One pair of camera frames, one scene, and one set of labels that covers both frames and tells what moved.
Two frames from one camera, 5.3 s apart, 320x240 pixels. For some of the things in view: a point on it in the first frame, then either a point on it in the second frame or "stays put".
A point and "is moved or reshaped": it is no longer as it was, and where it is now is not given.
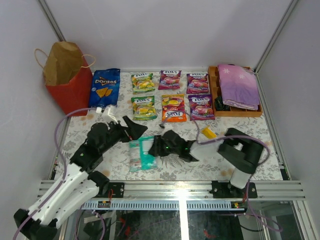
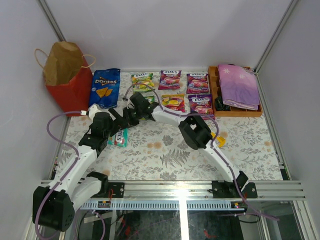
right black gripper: [156, 150] -> [126, 114]
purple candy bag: [197, 83] stays put
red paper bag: [68, 72] stays put
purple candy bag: [201, 107] stays put
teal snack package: [139, 157] is moved or reshaped
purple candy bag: [169, 79] stays put
